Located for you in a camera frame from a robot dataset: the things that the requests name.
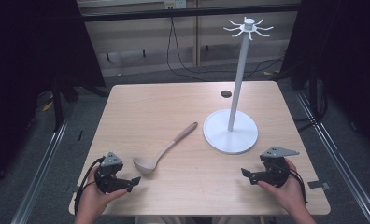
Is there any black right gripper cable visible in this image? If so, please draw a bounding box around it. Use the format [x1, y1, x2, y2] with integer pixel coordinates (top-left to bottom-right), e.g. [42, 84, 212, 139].
[286, 169, 309, 205]

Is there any metal floor rail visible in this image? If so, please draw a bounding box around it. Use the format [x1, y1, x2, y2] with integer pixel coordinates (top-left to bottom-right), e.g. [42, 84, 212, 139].
[294, 89, 370, 224]
[10, 116, 71, 224]

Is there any grey tape piece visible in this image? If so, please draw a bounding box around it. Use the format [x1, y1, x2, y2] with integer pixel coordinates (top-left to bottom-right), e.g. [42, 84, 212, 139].
[306, 180, 332, 190]

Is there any black horizontal beam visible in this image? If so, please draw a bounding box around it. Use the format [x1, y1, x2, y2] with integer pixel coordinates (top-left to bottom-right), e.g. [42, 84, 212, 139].
[80, 3, 301, 22]

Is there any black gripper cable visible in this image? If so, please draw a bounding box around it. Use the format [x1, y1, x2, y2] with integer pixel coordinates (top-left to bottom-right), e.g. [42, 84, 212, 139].
[74, 156, 106, 217]
[286, 169, 309, 205]

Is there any white hook rack stand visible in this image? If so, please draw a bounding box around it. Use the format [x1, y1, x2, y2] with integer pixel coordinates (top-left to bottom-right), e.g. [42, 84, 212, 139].
[203, 16, 275, 156]

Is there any person's left hand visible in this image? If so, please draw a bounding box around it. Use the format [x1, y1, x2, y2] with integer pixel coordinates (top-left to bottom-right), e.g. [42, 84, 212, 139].
[76, 166, 129, 217]

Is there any person's right hand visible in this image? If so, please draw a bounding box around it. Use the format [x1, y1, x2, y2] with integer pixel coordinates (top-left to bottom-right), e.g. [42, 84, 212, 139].
[256, 158, 308, 217]

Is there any white wall outlet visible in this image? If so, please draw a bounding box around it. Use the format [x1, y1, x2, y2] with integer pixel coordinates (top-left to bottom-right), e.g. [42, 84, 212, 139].
[164, 0, 188, 10]

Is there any beige ladle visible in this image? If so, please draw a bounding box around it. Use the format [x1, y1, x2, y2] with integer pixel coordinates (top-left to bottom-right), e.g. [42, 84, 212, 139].
[132, 121, 199, 175]

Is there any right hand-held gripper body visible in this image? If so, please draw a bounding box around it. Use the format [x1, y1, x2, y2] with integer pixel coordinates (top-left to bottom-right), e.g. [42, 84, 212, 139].
[259, 146, 301, 189]

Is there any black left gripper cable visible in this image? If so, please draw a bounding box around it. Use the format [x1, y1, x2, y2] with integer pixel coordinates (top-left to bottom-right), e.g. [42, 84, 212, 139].
[74, 156, 106, 217]

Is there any black curtain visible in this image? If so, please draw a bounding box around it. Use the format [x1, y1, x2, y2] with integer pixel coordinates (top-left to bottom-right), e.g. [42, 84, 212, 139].
[280, 0, 370, 158]
[0, 0, 107, 192]

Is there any black floor cable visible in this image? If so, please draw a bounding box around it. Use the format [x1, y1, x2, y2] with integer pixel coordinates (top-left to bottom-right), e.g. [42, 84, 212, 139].
[165, 17, 285, 83]

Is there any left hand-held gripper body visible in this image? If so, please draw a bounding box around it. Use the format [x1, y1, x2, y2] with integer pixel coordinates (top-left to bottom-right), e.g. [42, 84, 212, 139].
[94, 151, 127, 195]

